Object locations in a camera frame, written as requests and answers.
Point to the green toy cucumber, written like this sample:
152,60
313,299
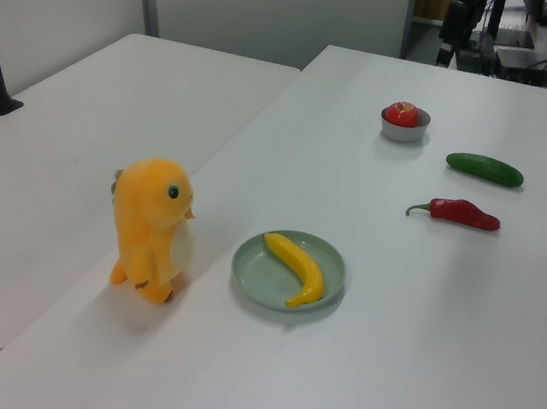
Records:
485,169

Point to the small grey metal bowl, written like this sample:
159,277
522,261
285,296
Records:
404,133

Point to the yellow cabinet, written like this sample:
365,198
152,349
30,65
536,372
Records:
431,1

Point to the black equipment box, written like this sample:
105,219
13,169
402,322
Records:
521,65

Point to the red toy apple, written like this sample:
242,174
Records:
401,114

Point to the red toy chili pepper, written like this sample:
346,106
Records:
459,212

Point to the yellow toy banana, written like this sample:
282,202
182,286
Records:
303,266

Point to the pale green round plate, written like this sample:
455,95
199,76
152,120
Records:
264,274

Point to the orange plush dinosaur toy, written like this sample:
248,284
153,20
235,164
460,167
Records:
150,218

